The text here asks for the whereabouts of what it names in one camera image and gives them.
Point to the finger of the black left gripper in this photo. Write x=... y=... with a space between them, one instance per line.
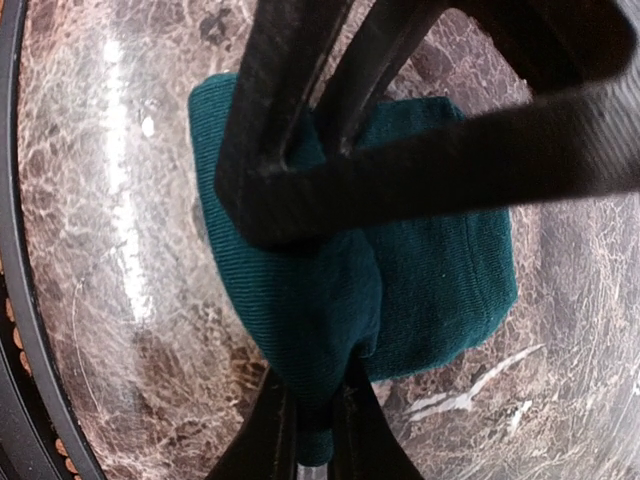
x=268 y=203
x=578 y=137

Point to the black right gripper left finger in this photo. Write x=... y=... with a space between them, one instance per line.
x=265 y=446

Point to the dark green sock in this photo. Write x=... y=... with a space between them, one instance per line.
x=406 y=297

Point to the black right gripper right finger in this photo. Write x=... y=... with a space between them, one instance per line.
x=364 y=445

